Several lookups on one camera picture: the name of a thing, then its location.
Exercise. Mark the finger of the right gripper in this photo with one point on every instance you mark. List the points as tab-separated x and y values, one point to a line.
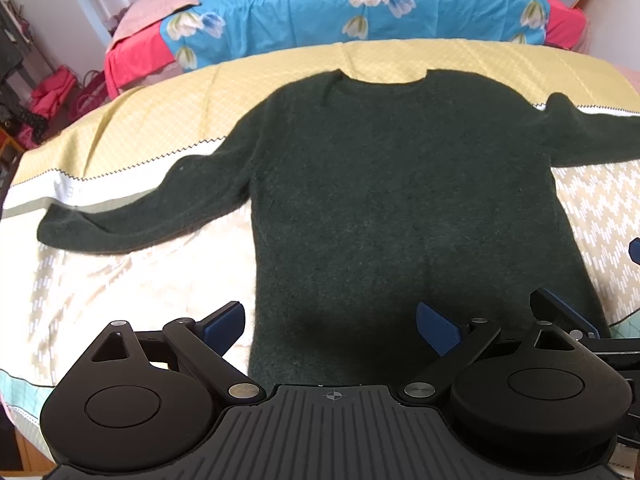
634	250
546	306

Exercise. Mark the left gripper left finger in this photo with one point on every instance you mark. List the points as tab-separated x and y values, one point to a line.
200	348

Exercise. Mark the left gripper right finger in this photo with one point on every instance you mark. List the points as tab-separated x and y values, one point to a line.
456	346

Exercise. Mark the dark green knit sweater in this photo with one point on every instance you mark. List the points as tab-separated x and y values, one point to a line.
369	199

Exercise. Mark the yellow patterned bed sheet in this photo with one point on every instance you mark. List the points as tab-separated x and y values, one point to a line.
54	303

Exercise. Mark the red bags on floor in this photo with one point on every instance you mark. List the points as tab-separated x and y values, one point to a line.
60	92

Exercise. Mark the blue floral quilt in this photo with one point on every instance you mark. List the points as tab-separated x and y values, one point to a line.
216	31

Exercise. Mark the pink blanket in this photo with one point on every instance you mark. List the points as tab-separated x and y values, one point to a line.
144	13

